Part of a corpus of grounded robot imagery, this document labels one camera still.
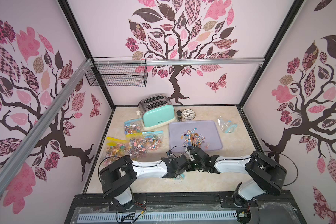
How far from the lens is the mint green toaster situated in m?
0.96

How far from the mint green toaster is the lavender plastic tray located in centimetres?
7

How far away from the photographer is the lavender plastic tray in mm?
972
